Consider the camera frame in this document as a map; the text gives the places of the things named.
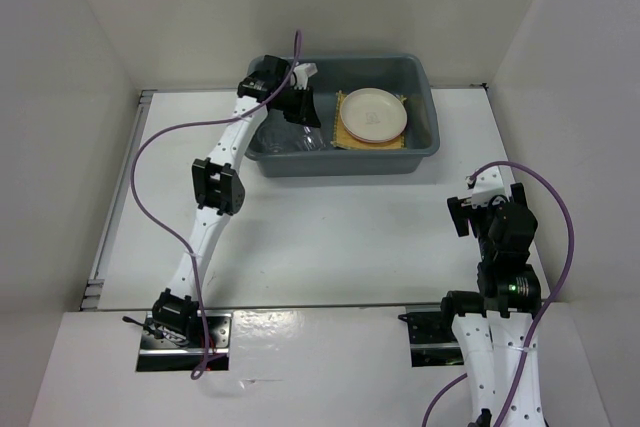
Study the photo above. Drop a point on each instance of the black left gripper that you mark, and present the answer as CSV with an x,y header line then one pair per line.
x,y
305,113

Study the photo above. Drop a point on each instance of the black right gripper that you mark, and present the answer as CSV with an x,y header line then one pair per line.
x,y
460,213

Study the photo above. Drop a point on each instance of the woven bamboo tray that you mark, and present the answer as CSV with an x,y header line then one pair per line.
x,y
339,127

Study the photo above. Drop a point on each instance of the cream plastic plate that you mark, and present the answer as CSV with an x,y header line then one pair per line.
x,y
373,114

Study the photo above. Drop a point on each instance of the pink plastic plate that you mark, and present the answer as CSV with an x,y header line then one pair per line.
x,y
375,139

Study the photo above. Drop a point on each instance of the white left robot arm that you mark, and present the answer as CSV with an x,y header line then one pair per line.
x,y
219,193

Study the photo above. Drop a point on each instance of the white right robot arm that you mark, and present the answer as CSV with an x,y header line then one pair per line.
x,y
491,324

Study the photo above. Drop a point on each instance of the grey plastic bin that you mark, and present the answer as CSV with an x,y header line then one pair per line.
x,y
400,74

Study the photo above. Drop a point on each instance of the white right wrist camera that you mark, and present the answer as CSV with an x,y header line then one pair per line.
x,y
486,189

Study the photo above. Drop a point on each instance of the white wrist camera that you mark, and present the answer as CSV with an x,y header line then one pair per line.
x,y
301,75
486,189

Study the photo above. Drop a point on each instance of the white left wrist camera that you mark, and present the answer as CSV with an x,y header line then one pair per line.
x,y
301,75

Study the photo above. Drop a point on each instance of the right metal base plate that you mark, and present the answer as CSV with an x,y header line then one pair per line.
x,y
431,342

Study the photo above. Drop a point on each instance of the metal base plate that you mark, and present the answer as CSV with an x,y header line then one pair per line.
x,y
431,342
160,350

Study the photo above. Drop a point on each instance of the aluminium table edge rail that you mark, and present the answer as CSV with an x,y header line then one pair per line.
x,y
135,259

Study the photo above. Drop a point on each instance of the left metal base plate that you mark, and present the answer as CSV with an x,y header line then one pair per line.
x,y
160,350

